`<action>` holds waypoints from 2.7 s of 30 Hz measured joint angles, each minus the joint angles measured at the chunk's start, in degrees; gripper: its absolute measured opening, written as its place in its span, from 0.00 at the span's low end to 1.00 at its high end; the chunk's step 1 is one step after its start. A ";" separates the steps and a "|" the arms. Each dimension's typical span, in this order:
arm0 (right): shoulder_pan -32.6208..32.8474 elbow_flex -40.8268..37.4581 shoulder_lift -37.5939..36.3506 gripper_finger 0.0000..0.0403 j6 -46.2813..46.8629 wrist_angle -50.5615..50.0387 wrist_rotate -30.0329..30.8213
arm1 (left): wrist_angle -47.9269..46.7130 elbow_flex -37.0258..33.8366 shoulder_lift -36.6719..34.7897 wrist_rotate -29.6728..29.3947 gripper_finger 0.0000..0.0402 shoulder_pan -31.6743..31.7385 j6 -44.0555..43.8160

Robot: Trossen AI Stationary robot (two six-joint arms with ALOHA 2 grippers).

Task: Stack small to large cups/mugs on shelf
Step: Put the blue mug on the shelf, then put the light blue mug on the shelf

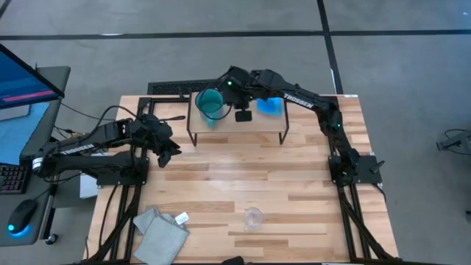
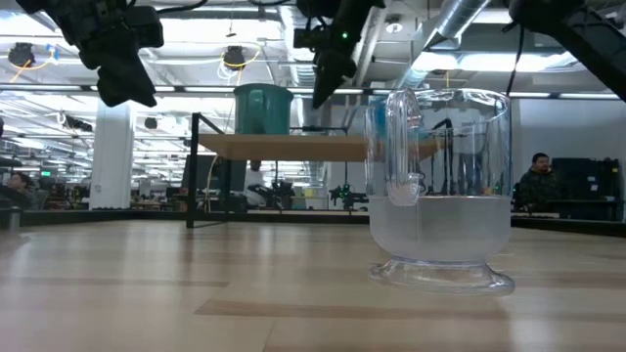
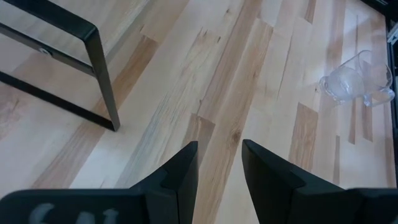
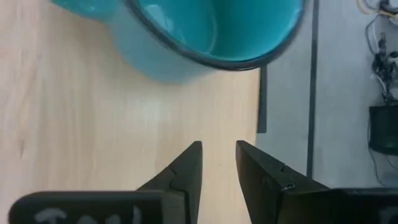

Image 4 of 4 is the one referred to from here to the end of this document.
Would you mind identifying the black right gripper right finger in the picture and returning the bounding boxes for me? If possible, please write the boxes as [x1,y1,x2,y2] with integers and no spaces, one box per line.
[235,139,330,224]

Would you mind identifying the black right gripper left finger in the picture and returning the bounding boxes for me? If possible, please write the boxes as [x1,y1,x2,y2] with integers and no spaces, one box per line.
[136,140,203,224]

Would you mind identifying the teal enamel mug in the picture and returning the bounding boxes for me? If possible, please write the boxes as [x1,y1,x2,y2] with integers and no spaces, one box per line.
[49,0,308,85]

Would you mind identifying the wooden shelf with black legs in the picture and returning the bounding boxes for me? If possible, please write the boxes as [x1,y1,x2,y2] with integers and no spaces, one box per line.
[0,0,261,224]

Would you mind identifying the black box device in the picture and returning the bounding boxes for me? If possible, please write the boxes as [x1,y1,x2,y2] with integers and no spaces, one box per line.
[368,105,398,156]

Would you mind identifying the cable bundle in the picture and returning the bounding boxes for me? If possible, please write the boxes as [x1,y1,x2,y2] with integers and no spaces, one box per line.
[356,0,398,105]

